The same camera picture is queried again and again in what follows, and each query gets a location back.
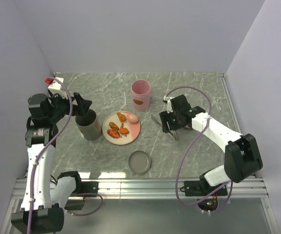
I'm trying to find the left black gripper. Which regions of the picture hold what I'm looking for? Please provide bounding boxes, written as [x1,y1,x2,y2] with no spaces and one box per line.
[48,91,92,123]

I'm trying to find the metal tongs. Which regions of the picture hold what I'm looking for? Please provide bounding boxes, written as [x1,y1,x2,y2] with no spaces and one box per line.
[150,114,180,142]

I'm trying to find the pink egg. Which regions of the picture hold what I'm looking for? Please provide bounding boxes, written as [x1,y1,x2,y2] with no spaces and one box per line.
[128,115,139,123]

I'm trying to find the brown fried piece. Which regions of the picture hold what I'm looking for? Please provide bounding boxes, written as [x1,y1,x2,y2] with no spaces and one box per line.
[109,122,119,131]

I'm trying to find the orange chicken wing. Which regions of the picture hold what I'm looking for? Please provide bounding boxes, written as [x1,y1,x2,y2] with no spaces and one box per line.
[119,122,130,135]

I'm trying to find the red orange fried piece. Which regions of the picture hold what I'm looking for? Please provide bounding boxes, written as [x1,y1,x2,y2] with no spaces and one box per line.
[107,129,120,138]

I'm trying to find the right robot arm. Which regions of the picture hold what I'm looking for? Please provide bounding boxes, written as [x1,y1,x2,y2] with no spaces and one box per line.
[159,95,263,195]

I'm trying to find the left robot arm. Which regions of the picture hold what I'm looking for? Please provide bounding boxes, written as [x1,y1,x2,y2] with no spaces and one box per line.
[11,93,92,234]

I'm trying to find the grey cylindrical container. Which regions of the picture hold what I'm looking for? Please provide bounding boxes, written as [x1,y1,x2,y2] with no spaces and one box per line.
[75,109,102,141]

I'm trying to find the pink cylindrical container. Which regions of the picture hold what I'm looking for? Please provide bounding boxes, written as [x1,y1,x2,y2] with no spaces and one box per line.
[131,79,151,111]

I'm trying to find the pink and cream plate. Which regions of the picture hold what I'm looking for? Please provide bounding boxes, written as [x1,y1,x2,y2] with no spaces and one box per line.
[102,111,141,145]

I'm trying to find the grey round lid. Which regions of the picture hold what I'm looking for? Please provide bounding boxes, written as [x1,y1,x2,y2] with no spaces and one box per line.
[128,151,151,174]

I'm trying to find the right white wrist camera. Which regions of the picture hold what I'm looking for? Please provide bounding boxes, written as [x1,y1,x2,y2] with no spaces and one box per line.
[163,96,173,113]

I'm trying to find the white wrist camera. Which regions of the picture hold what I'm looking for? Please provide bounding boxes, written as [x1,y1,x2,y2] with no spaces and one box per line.
[45,77,64,96]
[163,96,173,113]

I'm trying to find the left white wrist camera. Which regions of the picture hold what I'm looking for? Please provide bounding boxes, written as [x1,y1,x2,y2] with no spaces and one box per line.
[45,77,64,96]

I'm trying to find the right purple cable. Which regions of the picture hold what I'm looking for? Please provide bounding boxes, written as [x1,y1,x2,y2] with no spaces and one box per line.
[166,87,233,206]

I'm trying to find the aluminium rail frame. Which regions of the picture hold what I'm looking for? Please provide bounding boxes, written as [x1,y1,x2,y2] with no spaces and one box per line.
[0,72,280,234]

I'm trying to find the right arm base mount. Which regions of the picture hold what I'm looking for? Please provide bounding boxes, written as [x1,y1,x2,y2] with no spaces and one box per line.
[179,180,231,214]

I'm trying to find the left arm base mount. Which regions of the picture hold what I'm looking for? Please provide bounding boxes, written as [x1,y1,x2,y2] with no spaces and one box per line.
[65,181,99,211]

